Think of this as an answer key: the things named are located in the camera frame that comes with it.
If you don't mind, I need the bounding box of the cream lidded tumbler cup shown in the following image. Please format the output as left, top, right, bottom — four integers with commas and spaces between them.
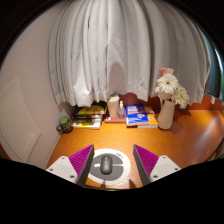
106, 93, 121, 118

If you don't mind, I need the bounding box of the white pleated curtain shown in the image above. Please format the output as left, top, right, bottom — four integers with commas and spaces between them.
48, 0, 213, 108

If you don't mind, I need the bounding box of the dark red book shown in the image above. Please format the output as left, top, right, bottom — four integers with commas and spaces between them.
103, 114, 128, 125

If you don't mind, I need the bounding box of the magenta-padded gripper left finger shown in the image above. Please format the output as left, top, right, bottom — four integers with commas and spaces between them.
45, 143, 96, 188

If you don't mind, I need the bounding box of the dark mug with green print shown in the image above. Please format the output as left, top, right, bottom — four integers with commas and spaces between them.
55, 116, 74, 135

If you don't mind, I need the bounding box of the round white grey mouse pad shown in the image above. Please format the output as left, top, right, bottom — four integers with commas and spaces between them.
87, 148, 132, 187

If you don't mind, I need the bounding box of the white flower bouquet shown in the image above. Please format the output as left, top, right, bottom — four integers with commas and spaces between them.
154, 67, 190, 110

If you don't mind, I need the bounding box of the clear spray bottle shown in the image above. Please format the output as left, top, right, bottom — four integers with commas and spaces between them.
117, 100, 126, 120

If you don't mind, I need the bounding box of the blue cover book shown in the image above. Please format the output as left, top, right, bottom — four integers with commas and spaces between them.
125, 104, 150, 127

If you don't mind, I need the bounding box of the yellow black cover book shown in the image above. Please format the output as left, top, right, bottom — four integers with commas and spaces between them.
75, 104, 107, 117

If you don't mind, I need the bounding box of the cream ceramic jug vase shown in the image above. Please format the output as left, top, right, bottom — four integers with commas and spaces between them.
156, 98, 177, 131

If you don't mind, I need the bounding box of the yellow white book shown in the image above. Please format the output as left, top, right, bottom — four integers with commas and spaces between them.
72, 120, 102, 130

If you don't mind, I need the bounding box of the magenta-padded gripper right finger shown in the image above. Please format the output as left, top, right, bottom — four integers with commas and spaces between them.
132, 143, 182, 188

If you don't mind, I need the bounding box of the dark grey computer mouse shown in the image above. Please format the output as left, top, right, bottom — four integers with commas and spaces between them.
99, 155, 113, 176

